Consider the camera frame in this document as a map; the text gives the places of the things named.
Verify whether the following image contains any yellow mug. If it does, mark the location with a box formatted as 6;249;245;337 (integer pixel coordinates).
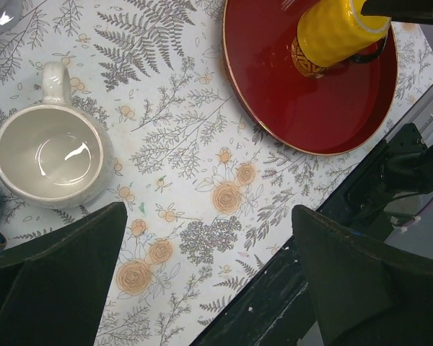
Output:
291;0;390;79

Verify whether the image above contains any red round tray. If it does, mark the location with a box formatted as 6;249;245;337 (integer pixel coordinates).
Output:
222;1;398;155

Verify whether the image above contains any floral table mat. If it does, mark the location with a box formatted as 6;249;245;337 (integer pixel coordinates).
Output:
0;1;433;345

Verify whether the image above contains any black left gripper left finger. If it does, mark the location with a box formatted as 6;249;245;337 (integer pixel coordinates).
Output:
0;202;127;345

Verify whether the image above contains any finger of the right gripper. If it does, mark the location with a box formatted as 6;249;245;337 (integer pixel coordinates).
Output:
360;0;433;25

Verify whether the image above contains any white speckled mug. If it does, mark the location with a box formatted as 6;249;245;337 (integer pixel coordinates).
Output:
0;61;114;209

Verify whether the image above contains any white ribbed mug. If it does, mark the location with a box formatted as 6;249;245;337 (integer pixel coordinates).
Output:
0;0;23;34

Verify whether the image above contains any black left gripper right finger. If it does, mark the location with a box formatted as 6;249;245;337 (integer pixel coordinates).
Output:
292;205;433;345

